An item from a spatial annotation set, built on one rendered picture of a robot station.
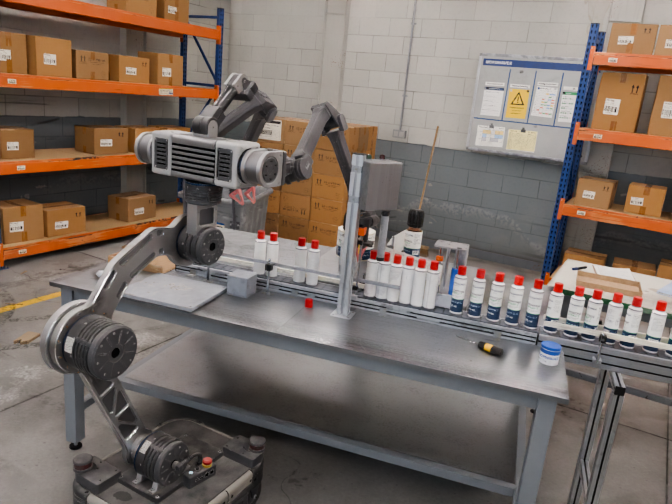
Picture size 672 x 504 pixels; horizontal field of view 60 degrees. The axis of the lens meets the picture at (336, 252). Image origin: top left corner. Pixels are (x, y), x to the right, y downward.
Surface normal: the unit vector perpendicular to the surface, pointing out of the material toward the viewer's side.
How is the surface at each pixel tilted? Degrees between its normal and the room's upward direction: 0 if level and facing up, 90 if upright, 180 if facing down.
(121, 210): 90
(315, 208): 90
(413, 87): 90
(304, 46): 90
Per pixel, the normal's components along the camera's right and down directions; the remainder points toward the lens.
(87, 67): 0.87, 0.22
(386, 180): 0.59, 0.27
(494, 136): -0.49, 0.18
